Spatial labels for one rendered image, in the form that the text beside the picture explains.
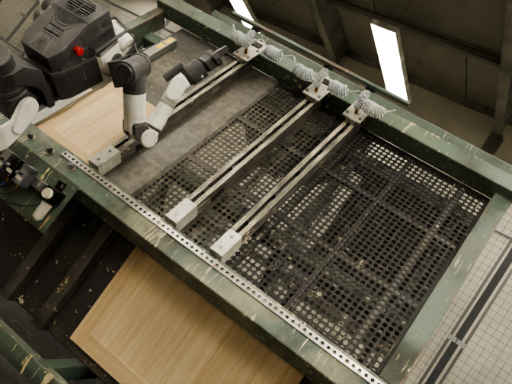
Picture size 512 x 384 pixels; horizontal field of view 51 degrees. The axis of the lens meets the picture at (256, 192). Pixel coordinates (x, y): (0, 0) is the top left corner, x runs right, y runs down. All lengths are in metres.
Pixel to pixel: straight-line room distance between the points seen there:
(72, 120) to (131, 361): 1.14
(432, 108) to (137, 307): 5.92
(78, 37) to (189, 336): 1.23
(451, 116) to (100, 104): 5.60
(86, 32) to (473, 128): 6.03
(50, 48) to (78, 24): 0.13
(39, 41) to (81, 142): 0.59
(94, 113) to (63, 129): 0.17
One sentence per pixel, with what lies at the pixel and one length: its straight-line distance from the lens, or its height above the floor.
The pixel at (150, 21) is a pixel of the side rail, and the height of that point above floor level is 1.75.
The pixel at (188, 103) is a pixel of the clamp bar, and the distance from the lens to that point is 2.64.
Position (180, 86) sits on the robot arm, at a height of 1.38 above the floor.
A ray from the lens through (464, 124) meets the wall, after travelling 7.52.
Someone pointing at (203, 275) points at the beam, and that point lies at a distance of 2.03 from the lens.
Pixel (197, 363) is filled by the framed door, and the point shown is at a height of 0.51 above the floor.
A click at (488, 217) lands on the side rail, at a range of 2.53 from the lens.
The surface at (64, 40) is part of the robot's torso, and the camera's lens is 2.10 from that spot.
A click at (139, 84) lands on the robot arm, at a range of 2.14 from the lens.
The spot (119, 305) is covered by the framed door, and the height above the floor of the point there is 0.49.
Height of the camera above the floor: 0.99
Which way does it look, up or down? 6 degrees up
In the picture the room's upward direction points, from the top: 35 degrees clockwise
